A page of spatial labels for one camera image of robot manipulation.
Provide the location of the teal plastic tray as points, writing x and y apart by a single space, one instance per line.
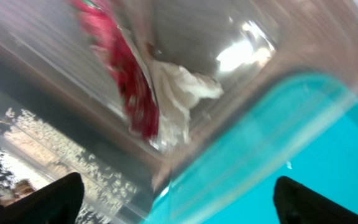
304 126

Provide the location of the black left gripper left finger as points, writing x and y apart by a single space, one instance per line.
59 202

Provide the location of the red snack wrapper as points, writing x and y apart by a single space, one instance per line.
108 43

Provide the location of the clear plastic bin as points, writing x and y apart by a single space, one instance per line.
246 46

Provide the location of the white tissue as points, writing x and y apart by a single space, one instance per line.
178 91

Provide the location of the black rectangular tray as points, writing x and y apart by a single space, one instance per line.
25 94

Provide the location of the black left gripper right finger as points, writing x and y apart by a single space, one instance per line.
297 204

